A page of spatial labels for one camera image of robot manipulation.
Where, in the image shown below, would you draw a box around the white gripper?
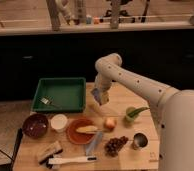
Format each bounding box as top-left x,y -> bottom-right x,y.
95,74 -> 112,91

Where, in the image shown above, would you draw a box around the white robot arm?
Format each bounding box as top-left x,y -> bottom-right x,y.
95,53 -> 194,171

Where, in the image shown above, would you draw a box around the green plastic tray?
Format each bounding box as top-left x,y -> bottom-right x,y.
32,77 -> 86,113

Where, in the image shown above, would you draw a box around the red yellow apple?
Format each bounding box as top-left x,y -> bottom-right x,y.
104,117 -> 117,131

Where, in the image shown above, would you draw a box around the green cup with utensil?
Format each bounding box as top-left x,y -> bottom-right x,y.
124,107 -> 148,123

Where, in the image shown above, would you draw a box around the yellow corn cob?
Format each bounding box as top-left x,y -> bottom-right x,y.
76,125 -> 98,134

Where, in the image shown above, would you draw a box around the grey blue knife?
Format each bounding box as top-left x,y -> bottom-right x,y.
84,131 -> 103,156

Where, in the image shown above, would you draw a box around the silver fork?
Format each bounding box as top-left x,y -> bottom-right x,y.
41,98 -> 57,108

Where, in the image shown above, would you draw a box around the white cup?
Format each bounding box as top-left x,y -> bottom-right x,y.
50,114 -> 68,132

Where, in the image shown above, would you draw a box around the orange plate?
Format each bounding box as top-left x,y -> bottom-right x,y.
66,118 -> 94,145

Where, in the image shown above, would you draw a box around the bunch of dark grapes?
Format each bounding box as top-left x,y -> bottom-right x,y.
104,136 -> 128,157

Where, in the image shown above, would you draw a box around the dark metal cup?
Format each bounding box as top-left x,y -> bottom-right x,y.
132,133 -> 148,150

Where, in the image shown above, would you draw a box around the dark red bowl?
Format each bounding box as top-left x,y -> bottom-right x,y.
22,114 -> 48,139

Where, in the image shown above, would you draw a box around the wooden scrub brush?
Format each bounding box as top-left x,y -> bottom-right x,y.
36,141 -> 63,165

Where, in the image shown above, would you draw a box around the white handled brush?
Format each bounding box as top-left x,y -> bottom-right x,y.
47,156 -> 97,165

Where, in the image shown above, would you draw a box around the black cable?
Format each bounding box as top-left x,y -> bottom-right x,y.
0,127 -> 24,168

